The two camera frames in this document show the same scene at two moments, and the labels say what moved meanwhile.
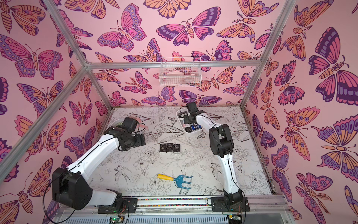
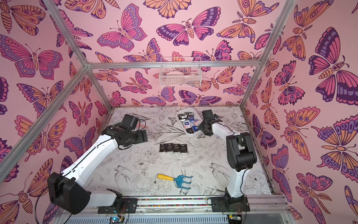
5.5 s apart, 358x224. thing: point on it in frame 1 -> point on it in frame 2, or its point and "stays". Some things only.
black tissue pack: x=169 y=147 stays
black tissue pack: x=176 y=148 stays
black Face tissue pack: x=162 y=147 stays
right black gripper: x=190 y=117 -> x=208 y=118
